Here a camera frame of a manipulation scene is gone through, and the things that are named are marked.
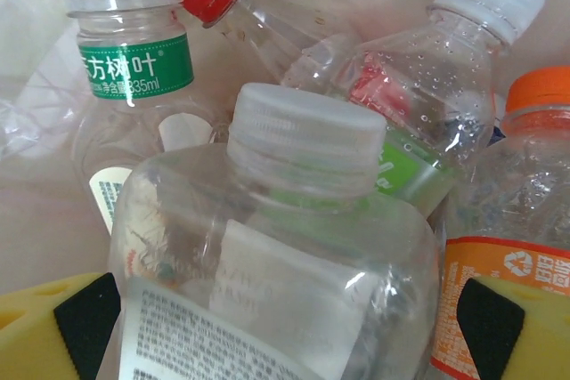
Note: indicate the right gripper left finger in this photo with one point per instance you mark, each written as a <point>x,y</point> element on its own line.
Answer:
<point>26,335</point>

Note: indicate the light green label bottle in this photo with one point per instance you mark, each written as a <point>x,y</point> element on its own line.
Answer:
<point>445,86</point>

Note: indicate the green neck band bottle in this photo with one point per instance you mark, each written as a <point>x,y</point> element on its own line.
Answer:
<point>133,64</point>

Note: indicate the large translucent plastic bucket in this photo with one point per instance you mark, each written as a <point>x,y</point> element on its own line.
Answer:
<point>26,99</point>

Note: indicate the orange label orange cap bottle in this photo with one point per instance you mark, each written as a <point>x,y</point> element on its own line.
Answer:
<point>512,202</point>

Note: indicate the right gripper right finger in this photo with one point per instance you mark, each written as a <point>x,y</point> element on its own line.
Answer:
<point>548,344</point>

